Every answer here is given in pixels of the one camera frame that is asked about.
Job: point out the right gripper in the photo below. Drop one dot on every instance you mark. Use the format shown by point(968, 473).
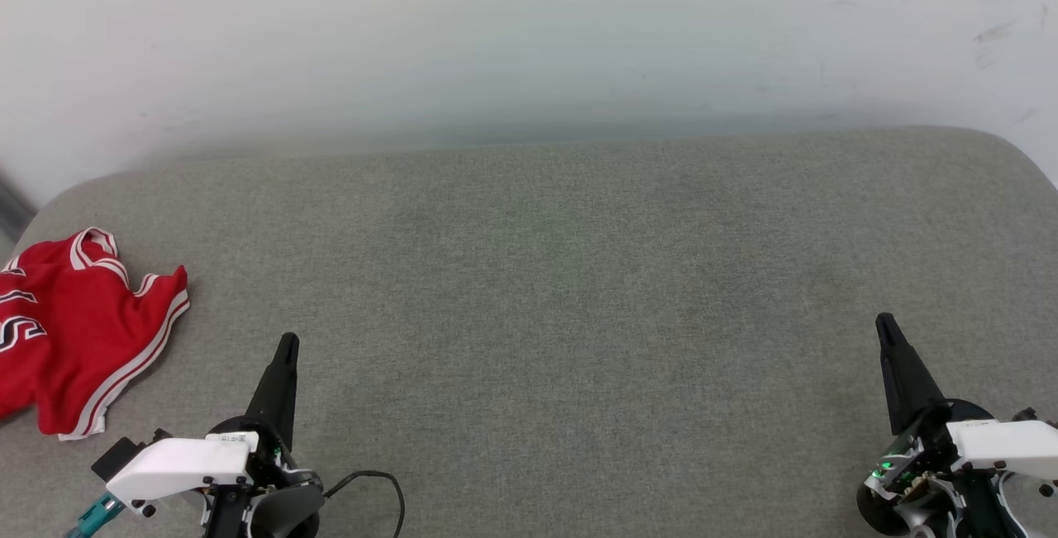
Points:
point(934, 488)

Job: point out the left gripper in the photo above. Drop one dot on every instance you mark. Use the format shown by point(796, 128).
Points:
point(281, 505)

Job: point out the red white basketball jersey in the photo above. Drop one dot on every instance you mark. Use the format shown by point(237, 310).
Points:
point(74, 323)

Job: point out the grey fabric sofa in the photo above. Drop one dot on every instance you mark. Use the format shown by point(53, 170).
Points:
point(537, 315)

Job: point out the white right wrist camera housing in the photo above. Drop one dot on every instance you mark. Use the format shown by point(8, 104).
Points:
point(1004, 443)

